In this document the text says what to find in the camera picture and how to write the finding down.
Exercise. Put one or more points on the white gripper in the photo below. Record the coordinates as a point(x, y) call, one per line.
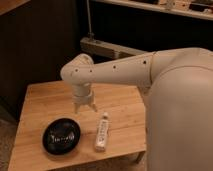
point(83, 95)

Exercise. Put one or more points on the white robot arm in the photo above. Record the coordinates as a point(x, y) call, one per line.
point(177, 88)

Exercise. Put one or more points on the black ceramic bowl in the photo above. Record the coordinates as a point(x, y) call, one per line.
point(61, 136)

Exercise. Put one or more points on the grey metal beam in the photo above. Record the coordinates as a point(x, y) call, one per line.
point(105, 49)

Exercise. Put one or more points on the thin metal pole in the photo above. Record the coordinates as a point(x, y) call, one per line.
point(90, 32)

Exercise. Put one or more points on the wooden shelf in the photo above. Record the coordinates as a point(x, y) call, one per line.
point(187, 8)

